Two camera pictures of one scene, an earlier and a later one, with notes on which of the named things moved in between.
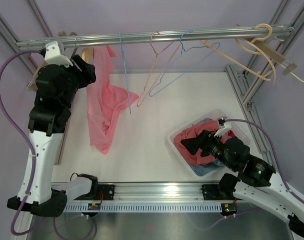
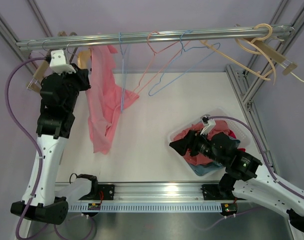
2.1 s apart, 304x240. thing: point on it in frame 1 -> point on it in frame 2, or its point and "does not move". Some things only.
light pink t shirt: (105, 98) does not move
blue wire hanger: (126, 74) -> (123, 54)
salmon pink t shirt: (211, 126) does not move
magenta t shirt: (230, 133) does not move
